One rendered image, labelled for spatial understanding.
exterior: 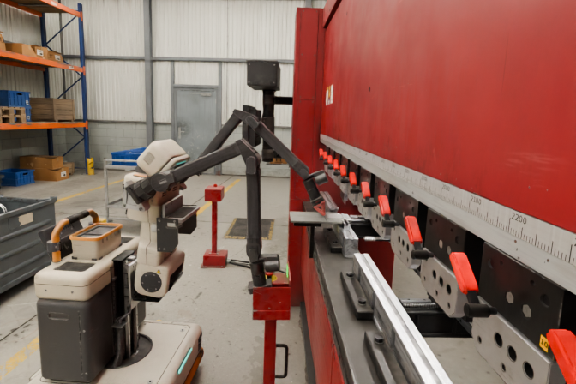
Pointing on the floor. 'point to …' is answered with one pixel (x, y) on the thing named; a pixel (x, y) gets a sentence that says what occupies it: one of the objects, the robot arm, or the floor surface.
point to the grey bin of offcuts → (23, 237)
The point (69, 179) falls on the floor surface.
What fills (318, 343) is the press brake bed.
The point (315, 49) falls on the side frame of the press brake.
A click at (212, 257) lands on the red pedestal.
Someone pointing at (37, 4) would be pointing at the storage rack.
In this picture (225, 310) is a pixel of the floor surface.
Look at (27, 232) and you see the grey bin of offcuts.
